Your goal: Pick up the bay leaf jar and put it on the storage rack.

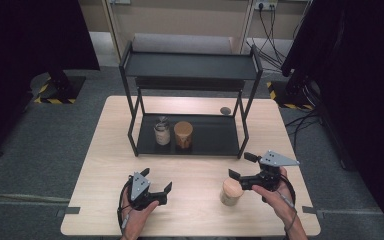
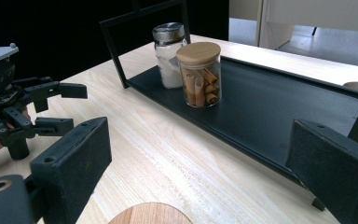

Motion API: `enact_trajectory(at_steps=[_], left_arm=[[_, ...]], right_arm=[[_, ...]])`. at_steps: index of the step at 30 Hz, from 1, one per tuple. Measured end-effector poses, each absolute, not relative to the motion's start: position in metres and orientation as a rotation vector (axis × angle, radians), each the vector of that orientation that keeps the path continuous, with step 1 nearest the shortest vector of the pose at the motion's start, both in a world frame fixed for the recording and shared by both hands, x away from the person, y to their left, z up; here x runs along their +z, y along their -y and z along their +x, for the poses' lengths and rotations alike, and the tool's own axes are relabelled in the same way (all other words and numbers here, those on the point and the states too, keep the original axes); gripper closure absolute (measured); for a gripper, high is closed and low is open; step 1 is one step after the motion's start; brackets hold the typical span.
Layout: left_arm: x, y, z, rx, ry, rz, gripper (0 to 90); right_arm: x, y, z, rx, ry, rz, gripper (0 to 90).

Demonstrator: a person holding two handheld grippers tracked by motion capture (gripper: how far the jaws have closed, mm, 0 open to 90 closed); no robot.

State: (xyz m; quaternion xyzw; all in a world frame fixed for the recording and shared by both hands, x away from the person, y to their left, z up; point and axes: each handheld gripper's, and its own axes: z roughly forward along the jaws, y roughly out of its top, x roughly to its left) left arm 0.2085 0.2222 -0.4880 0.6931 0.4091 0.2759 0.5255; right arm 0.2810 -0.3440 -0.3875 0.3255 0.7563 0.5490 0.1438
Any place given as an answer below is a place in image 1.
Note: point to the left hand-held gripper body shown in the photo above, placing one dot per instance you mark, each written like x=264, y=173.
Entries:
x=139, y=186

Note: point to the white wall power outlet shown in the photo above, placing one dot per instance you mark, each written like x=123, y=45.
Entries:
x=266, y=4

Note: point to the person's right hand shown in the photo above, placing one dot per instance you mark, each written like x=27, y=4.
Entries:
x=281, y=203

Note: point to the grey floor tape patch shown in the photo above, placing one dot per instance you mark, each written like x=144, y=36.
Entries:
x=311, y=210
x=69, y=210

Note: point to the black curtain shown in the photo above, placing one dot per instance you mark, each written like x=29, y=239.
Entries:
x=23, y=50
x=363, y=83

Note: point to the black metal two-tier rack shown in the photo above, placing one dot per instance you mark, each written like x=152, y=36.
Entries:
x=193, y=66

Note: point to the person's left hand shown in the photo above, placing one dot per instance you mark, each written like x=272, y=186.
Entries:
x=135, y=220

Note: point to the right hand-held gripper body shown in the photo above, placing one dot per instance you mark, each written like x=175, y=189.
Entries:
x=266, y=178

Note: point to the cinnamon stick jar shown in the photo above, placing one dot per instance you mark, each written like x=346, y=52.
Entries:
x=183, y=130

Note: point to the dried leaf jar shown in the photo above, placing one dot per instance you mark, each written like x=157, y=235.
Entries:
x=230, y=195

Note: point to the stand base with hazard tape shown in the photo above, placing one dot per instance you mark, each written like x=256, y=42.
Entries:
x=56, y=90
x=290, y=96

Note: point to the glass jar with white powder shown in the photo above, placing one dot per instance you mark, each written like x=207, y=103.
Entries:
x=162, y=135

